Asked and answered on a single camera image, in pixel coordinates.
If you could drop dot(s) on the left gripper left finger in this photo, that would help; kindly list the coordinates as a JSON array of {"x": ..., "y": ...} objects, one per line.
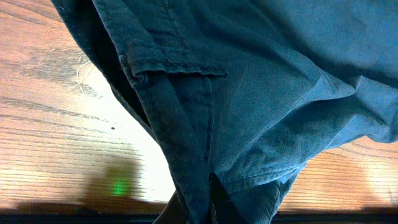
[{"x": 172, "y": 213}]

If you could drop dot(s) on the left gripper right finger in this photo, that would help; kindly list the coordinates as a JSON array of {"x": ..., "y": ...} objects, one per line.
[{"x": 222, "y": 210}]

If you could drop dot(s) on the dark blue shorts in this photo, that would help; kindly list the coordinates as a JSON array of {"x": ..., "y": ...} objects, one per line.
[{"x": 247, "y": 90}]

